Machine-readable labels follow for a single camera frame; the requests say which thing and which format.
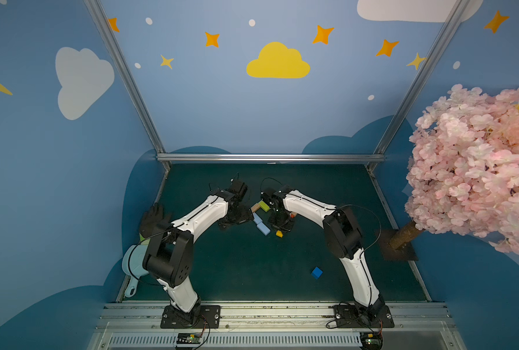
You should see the light blue block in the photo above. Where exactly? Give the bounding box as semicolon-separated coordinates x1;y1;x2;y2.
256;223;270;236
253;213;262;225

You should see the lime green block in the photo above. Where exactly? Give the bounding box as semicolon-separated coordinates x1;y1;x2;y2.
259;201;270;212

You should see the dark blue small block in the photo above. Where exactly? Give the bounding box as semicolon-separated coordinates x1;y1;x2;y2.
311;267;323;279

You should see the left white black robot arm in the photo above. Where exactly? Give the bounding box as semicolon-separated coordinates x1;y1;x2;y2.
142;179;253;327

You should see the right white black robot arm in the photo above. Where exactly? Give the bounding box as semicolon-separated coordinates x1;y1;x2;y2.
261;186;386;323

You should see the black green work glove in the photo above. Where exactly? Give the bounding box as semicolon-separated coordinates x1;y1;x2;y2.
138;203;172;241

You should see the light blue plastic dustpan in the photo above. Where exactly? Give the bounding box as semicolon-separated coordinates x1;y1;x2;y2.
122;244;149;298

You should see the left small circuit board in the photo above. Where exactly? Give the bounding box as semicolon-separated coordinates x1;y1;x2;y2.
176;333;202;346

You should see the small circuit board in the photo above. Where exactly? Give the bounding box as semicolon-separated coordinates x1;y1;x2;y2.
176;333;202;346
360;332;383;350

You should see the right small circuit board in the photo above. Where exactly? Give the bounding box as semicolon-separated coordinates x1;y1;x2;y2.
360;332;383;350

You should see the pink artificial blossom tree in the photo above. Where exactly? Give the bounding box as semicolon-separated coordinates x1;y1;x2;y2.
405;84;519;255

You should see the aluminium frame back crossbar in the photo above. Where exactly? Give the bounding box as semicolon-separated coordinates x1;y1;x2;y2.
157;153;385;163

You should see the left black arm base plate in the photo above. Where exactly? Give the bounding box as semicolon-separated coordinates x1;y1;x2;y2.
160;305;221;329

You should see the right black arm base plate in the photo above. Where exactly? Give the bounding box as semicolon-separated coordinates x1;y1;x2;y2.
332;303;395;330

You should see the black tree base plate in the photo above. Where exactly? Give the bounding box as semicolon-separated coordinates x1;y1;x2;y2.
377;230;419;261

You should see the right aluminium frame post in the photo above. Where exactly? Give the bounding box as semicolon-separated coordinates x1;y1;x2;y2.
367;0;471;175

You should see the aluminium frame post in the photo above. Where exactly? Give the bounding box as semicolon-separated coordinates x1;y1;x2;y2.
367;0;471;175
84;0;165;158

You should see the aluminium frame rail front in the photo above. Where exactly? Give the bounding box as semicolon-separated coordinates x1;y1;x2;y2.
88;301;466;349

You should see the left aluminium frame post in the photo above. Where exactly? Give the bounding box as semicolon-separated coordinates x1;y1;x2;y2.
84;0;165;158

